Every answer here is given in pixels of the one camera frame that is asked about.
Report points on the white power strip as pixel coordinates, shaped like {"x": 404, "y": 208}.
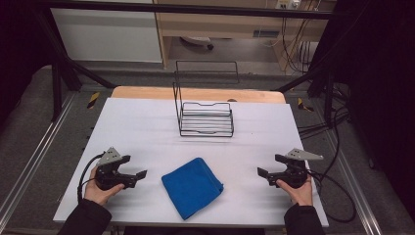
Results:
{"x": 287, "y": 4}

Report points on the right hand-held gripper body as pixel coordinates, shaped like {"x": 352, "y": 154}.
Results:
{"x": 293, "y": 173}

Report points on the person's left hand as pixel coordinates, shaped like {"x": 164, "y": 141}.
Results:
{"x": 98, "y": 192}

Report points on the black metal frame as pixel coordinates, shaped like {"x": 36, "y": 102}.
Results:
{"x": 195, "y": 9}

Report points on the yellow black floor tape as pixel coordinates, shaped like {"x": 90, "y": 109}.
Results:
{"x": 93, "y": 100}
{"x": 304, "y": 105}

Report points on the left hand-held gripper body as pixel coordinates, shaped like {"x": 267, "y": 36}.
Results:
{"x": 109, "y": 178}

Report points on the aluminium floor rail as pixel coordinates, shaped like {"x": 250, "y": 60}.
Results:
{"x": 36, "y": 151}
{"x": 354, "y": 186}

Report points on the blue folded cloth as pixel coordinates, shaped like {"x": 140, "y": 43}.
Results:
{"x": 192, "y": 187}

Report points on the white cabinet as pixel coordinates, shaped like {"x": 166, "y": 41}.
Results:
{"x": 107, "y": 36}

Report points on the person's right hand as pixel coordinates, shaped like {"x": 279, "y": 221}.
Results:
{"x": 300, "y": 194}

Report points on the white chair base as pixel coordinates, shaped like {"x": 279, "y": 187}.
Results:
{"x": 197, "y": 40}

